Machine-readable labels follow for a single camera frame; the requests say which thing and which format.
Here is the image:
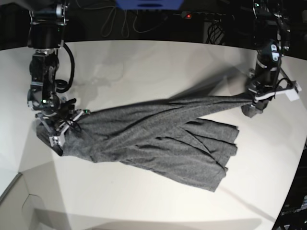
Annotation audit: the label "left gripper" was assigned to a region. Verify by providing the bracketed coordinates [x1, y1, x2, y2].
[247, 79, 293, 110]

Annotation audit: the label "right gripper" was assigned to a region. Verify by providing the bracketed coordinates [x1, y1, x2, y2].
[35, 98, 90, 141]

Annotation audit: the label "grey t-shirt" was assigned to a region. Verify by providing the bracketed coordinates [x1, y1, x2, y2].
[35, 94, 262, 194]

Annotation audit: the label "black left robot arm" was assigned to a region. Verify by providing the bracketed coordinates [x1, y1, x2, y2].
[242, 0, 301, 116]

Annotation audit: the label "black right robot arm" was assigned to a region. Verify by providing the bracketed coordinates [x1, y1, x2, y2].
[27, 0, 89, 146]

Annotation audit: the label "white power strip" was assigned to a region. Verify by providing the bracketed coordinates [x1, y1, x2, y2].
[180, 11, 233, 21]

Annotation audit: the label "blue box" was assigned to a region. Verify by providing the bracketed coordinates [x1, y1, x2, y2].
[116, 0, 184, 10]

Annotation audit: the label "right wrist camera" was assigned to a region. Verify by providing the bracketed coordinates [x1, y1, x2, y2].
[49, 135, 65, 147]

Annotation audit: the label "grey looped cables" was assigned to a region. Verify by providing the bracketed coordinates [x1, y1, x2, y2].
[100, 6, 168, 38]

